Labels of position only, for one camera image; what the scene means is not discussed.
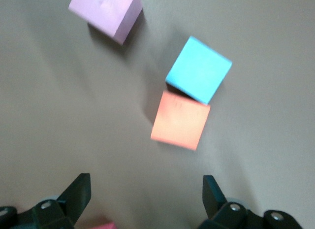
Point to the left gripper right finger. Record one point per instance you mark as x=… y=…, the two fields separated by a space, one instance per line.
x=229 y=214

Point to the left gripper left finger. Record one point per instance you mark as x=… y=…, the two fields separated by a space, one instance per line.
x=73 y=202

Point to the red foam cube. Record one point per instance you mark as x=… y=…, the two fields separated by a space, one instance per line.
x=105 y=226

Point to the orange foam cube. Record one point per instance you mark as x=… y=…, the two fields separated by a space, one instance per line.
x=180 y=120

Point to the blue foam cube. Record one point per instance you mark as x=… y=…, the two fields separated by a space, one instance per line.
x=198 y=70

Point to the brown paper table cover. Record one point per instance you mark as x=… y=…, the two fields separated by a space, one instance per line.
x=49 y=115

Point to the pink foam cube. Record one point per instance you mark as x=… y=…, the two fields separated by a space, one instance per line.
x=105 y=14

